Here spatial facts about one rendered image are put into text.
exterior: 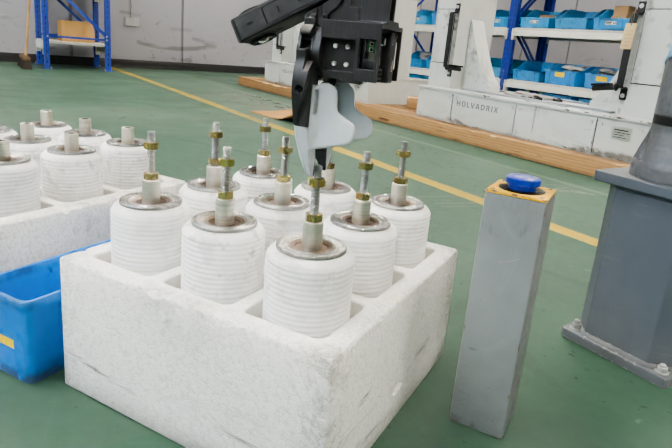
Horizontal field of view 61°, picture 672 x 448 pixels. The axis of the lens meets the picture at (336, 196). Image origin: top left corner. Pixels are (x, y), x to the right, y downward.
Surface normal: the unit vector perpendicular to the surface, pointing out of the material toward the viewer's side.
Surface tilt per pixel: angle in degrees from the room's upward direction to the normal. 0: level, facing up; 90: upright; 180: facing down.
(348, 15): 90
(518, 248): 90
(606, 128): 90
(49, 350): 92
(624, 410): 0
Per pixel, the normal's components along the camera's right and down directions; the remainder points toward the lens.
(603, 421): 0.08, -0.96
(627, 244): -0.84, 0.07
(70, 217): 0.87, 0.20
